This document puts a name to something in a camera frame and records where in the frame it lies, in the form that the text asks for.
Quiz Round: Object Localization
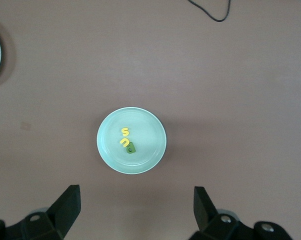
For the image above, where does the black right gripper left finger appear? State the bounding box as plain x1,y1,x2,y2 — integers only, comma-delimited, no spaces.
0,184,81,240

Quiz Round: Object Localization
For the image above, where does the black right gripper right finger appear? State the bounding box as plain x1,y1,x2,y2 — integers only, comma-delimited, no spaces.
187,186,295,240

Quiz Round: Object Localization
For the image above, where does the green letter p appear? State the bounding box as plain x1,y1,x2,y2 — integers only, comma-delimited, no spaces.
124,141,137,154

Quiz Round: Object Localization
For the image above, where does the green plate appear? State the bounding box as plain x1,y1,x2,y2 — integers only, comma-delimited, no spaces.
96,106,168,175

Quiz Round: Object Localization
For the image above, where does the thin black looped table cable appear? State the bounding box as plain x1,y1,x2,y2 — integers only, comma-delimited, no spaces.
187,0,232,23

